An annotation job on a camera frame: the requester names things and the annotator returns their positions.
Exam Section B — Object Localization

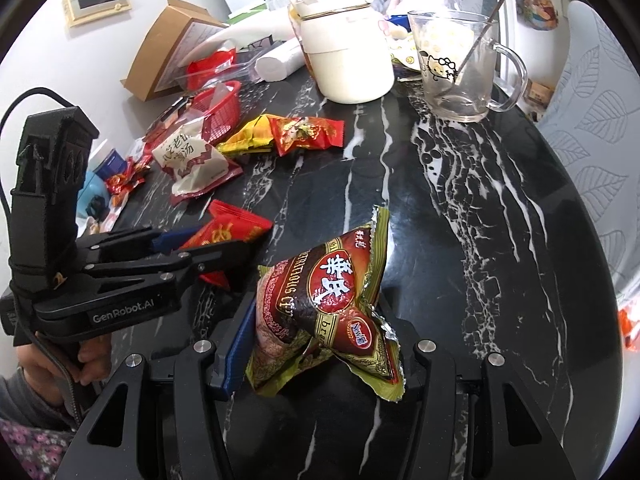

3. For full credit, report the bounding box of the long red snack packet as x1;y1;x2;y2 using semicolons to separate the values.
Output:
145;97;193;143

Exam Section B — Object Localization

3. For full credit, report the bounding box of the brown green snack packet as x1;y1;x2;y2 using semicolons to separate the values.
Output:
245;205;407;403

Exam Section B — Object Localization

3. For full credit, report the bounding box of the cartoon glass mug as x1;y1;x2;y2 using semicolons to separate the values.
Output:
406;9;529;124

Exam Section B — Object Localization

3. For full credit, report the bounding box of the grey leaf pattern chair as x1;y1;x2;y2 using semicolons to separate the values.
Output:
535;0;640;301

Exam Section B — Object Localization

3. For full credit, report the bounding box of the patterned fabric bag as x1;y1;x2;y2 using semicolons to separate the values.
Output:
514;0;555;32

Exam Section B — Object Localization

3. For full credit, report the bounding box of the yellow snack packet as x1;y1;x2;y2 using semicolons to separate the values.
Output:
215;115;277;157

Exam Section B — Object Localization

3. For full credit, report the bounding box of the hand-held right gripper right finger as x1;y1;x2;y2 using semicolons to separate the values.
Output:
380;310;586;480

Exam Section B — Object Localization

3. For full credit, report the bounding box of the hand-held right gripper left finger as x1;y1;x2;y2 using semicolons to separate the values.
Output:
55;292;261;480

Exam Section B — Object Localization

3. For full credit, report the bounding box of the orange plastic wrapper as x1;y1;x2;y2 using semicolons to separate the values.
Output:
617;307;640;352

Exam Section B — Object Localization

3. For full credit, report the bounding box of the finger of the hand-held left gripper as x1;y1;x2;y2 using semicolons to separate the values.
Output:
75;227;201;267
85;239;271;292

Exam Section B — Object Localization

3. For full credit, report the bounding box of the smiley printed bag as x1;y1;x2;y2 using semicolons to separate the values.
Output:
387;14;426;82

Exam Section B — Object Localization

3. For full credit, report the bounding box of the white brown soup packet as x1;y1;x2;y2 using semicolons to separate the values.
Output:
149;109;245;207

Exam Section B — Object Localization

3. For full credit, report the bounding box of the cream kettle with handle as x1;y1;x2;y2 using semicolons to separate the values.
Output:
288;0;397;106

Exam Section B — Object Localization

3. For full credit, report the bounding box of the red cartoon snack packet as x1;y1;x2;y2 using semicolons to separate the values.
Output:
269;114;347;157

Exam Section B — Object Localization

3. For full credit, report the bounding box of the red plastic basket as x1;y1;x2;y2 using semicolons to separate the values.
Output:
189;80;243;145

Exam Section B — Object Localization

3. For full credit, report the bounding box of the person's left forearm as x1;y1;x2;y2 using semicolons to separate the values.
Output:
0;375;81;480

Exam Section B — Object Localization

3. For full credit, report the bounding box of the red gold candy packet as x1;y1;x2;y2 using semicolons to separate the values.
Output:
106;156;152;196

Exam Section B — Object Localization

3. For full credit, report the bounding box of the metal stirrer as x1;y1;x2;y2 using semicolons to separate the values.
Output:
454;0;507;87

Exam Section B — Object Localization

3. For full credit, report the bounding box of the clear plastic container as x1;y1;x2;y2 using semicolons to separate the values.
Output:
174;49;262;93

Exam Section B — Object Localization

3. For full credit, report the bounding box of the blue jar white lid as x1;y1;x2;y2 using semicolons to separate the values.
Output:
94;149;127;182

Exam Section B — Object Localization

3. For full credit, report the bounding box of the light wooden picture frame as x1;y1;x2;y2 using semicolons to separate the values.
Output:
61;0;134;28

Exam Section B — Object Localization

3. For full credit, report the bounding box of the red gold snack packet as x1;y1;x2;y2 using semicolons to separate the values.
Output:
179;199;274;288

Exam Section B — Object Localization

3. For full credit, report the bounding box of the cardboard box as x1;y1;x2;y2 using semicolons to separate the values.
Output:
119;0;229;104

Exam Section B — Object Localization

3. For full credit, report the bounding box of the person's left hand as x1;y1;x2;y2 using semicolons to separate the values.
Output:
16;337;114;402

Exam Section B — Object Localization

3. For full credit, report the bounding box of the pink white packet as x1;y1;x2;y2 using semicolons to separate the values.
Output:
102;191;132;233

